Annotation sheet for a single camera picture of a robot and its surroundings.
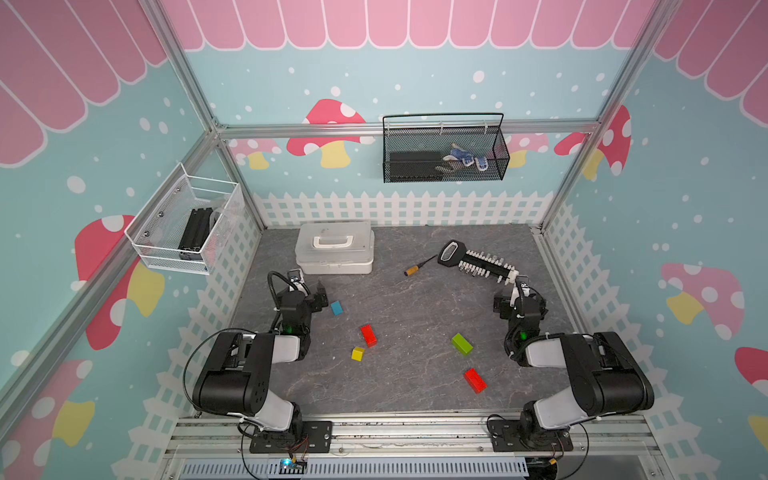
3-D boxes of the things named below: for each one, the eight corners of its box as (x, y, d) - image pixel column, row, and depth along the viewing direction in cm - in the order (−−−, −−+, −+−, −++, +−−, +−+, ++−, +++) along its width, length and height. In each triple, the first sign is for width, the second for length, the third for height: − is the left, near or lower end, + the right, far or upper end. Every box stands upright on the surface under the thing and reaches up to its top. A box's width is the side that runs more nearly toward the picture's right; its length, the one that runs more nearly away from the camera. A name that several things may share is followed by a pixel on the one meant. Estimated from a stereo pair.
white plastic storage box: (300, 279, 108) (290, 256, 97) (308, 245, 118) (300, 221, 108) (373, 279, 108) (370, 256, 97) (374, 245, 118) (372, 221, 108)
